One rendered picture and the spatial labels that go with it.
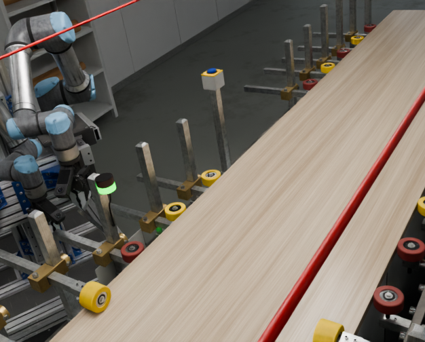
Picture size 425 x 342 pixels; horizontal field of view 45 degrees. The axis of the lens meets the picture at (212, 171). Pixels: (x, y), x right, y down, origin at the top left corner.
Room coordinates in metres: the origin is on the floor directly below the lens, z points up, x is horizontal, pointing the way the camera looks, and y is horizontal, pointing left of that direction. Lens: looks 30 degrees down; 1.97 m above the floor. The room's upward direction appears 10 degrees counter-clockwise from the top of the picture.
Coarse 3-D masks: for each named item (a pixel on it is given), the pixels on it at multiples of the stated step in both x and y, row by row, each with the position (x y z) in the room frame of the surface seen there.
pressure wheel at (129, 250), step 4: (128, 244) 1.42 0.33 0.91; (132, 244) 1.42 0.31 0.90; (136, 244) 1.41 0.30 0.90; (140, 244) 1.41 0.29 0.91; (124, 248) 1.40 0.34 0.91; (128, 248) 1.40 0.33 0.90; (132, 248) 1.39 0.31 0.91; (136, 248) 1.39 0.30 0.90; (140, 248) 1.38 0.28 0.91; (144, 248) 1.39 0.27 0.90; (124, 252) 1.38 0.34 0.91; (128, 252) 1.37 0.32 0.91; (132, 252) 1.37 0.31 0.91; (136, 252) 1.36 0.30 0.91; (140, 252) 1.37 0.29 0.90; (124, 256) 1.36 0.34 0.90; (128, 256) 1.36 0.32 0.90; (132, 256) 1.35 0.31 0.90; (136, 256) 1.36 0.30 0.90; (124, 260) 1.37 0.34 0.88; (128, 260) 1.36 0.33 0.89; (132, 260) 1.35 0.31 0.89
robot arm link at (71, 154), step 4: (76, 144) 1.55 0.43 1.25; (72, 148) 1.53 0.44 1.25; (76, 148) 1.54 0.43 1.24; (56, 152) 1.53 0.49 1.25; (60, 152) 1.52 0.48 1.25; (64, 152) 1.52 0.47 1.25; (68, 152) 1.52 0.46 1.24; (72, 152) 1.52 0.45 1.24; (76, 152) 1.54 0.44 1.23; (56, 156) 1.54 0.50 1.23; (60, 156) 1.52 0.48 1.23; (64, 156) 1.52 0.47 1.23; (68, 156) 1.52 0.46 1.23; (72, 156) 1.52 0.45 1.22; (76, 156) 1.53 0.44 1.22; (60, 160) 1.52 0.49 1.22; (64, 160) 1.52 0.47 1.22; (68, 160) 1.52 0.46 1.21
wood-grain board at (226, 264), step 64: (384, 64) 2.66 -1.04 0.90; (320, 128) 2.04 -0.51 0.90; (384, 128) 1.94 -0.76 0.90; (256, 192) 1.61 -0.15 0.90; (320, 192) 1.54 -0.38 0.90; (384, 192) 1.48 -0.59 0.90; (192, 256) 1.30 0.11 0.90; (256, 256) 1.25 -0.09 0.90; (384, 256) 1.15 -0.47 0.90; (128, 320) 1.07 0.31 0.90; (192, 320) 1.03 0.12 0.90; (256, 320) 0.99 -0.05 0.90
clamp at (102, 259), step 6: (120, 234) 1.53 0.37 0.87; (120, 240) 1.50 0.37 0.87; (126, 240) 1.52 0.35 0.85; (102, 246) 1.48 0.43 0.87; (108, 246) 1.47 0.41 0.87; (114, 246) 1.47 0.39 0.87; (120, 246) 1.49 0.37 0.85; (102, 252) 1.44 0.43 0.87; (108, 252) 1.45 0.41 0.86; (96, 258) 1.44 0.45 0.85; (102, 258) 1.42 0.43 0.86; (108, 258) 1.44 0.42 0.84; (102, 264) 1.43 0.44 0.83; (108, 264) 1.43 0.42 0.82
